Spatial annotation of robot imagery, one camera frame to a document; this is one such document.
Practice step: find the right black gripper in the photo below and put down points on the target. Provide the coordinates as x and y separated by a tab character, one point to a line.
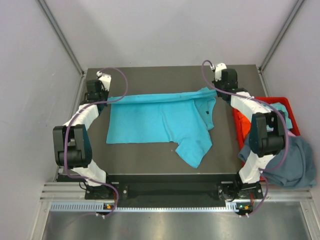
216	83

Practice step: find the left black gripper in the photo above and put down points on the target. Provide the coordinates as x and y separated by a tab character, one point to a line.
105	92

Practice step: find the bright cyan t shirt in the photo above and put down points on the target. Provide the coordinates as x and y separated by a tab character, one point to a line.
183	118

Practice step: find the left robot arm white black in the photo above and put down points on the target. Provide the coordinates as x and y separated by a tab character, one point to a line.
79	150

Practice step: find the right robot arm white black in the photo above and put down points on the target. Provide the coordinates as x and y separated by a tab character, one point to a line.
267	131

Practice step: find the orange t shirt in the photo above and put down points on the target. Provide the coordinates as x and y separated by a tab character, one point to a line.
242	125

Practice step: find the teal green t shirt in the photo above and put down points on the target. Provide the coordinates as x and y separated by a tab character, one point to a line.
281	108

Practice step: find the pink t shirt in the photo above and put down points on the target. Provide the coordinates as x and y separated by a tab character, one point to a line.
291	134

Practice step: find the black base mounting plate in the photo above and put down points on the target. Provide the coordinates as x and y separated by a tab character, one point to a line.
168	190

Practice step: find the grey blue t shirt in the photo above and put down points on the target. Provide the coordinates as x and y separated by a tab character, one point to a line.
298	169

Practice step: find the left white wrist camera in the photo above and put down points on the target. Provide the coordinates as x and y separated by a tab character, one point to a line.
105	79

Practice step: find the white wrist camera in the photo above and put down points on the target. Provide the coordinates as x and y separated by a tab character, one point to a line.
105	79
217	70

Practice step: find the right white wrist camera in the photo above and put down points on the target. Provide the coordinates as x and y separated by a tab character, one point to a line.
217	70

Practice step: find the left aluminium frame post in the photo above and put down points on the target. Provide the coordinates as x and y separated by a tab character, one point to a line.
60	35

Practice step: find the aluminium frame post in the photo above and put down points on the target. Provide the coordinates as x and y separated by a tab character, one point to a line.
60	35
280	36

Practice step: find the right aluminium frame post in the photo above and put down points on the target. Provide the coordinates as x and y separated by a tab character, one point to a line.
280	36

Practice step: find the grey slotted cable duct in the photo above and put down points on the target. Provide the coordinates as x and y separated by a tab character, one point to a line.
102	207

